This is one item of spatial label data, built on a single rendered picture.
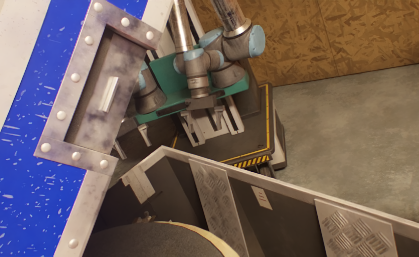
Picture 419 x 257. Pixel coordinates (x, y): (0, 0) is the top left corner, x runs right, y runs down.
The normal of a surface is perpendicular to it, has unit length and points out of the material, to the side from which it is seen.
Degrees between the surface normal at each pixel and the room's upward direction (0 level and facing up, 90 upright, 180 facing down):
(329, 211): 80
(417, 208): 0
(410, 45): 90
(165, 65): 90
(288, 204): 90
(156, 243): 0
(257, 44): 95
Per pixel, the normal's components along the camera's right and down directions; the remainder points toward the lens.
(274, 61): -0.42, 0.57
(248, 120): -0.38, -0.82
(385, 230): -0.75, 0.40
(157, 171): 0.61, 0.13
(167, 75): -0.09, 0.50
